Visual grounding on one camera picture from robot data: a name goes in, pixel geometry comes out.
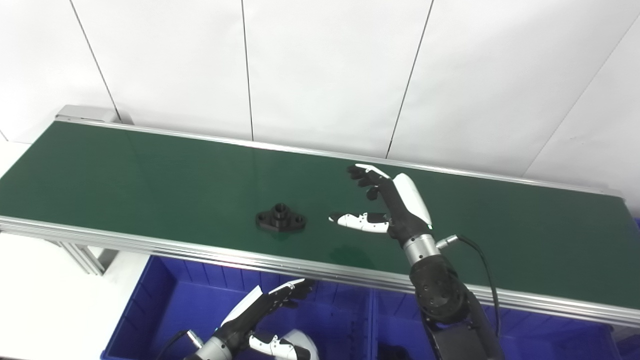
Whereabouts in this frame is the white rounded plastic part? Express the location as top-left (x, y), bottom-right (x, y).
top-left (280, 328), bottom-right (320, 360)

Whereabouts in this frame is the black flanged metal part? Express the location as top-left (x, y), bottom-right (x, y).
top-left (377, 342), bottom-right (413, 360)
top-left (255, 203), bottom-right (307, 234)

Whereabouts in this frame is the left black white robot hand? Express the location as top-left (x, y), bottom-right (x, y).
top-left (215, 278), bottom-right (317, 360)

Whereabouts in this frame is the blue plastic bin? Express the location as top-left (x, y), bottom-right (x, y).
top-left (371, 287), bottom-right (623, 360)
top-left (100, 255), bottom-right (376, 360)
top-left (612, 215), bottom-right (640, 360)

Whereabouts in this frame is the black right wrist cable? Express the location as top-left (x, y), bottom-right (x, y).
top-left (436, 234), bottom-right (502, 338)

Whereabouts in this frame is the aluminium conveyor leg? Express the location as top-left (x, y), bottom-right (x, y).
top-left (47, 240), bottom-right (121, 277)

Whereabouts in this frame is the green conveyor belt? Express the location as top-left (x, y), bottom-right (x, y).
top-left (0, 120), bottom-right (640, 312)
top-left (0, 105), bottom-right (640, 331)

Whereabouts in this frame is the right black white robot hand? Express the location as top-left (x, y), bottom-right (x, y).
top-left (328, 163), bottom-right (434, 249)

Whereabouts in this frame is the grey conveyor end housing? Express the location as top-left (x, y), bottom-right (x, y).
top-left (55, 105), bottom-right (133, 125)

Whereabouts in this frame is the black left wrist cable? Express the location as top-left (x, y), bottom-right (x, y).
top-left (154, 329), bottom-right (205, 360)

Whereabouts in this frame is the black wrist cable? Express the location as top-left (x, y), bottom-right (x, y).
top-left (436, 234), bottom-right (502, 338)
top-left (154, 329), bottom-right (205, 360)

